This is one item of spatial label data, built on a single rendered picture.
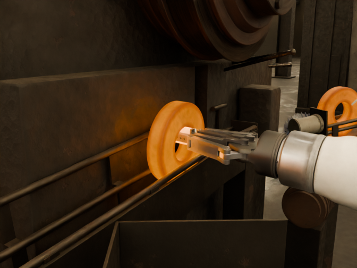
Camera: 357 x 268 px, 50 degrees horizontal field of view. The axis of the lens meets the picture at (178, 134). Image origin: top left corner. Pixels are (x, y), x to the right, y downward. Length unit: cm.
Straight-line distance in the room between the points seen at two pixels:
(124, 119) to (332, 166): 36
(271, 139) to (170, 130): 17
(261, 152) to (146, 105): 25
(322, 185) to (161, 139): 26
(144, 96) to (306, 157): 32
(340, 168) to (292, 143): 8
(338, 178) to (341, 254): 135
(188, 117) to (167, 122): 7
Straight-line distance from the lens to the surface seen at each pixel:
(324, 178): 58
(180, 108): 68
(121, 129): 69
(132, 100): 70
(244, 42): 83
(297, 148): 59
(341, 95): 128
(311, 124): 121
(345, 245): 199
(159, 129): 65
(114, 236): 44
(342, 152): 57
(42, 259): 50
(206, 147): 64
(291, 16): 961
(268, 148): 61
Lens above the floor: 93
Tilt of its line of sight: 14 degrees down
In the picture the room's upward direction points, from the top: straight up
